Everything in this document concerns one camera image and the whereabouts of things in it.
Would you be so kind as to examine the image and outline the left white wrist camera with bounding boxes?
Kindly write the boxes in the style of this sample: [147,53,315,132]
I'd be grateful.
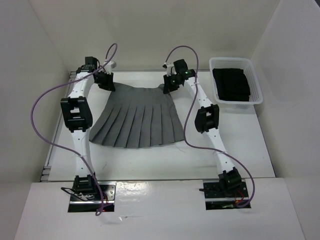
[102,60,117,75]

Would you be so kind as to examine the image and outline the grey pleated skirt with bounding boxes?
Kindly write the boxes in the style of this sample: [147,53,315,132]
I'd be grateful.
[89,83,184,149]

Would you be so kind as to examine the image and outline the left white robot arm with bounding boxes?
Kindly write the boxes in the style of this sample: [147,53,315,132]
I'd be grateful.
[60,56,117,201]

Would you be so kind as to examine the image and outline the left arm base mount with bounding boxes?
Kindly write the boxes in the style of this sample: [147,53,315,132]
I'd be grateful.
[60,181,117,213]

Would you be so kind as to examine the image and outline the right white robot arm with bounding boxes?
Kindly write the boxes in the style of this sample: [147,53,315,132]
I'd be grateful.
[162,59,242,198]

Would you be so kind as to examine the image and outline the black folded skirt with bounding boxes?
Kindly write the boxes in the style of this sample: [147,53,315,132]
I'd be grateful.
[212,68,251,102]

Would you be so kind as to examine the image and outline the white plastic basket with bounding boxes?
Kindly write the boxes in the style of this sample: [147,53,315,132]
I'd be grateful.
[209,57,263,108]

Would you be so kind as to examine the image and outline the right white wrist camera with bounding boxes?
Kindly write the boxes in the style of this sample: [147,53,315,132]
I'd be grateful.
[162,62,176,77]

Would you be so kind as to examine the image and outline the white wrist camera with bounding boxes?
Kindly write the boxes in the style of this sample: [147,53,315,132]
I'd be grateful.
[162,62,176,77]
[102,60,117,75]

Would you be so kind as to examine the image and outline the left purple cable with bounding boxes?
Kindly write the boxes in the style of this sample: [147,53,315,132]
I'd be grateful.
[29,42,119,217]

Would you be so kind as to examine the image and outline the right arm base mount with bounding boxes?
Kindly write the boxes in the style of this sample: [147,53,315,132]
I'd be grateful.
[199,181,250,210]

